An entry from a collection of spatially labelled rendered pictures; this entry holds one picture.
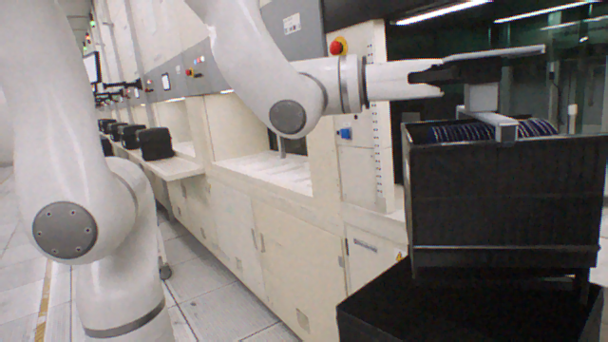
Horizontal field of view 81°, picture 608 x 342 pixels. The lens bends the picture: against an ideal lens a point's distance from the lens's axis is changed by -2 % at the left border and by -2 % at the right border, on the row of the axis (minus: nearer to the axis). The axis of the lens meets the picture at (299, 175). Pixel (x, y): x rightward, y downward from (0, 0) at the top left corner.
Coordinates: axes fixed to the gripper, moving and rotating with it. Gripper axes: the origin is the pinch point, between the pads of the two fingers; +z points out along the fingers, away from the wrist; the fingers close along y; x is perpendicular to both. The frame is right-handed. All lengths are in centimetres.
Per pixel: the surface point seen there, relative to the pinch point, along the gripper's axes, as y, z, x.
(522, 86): -115, 43, -9
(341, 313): 8.8, -20.4, -31.8
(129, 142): -288, -290, -37
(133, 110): -365, -336, -4
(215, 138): -157, -119, -25
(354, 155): -54, -22, -21
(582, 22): -62, 40, 9
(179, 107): -276, -213, -6
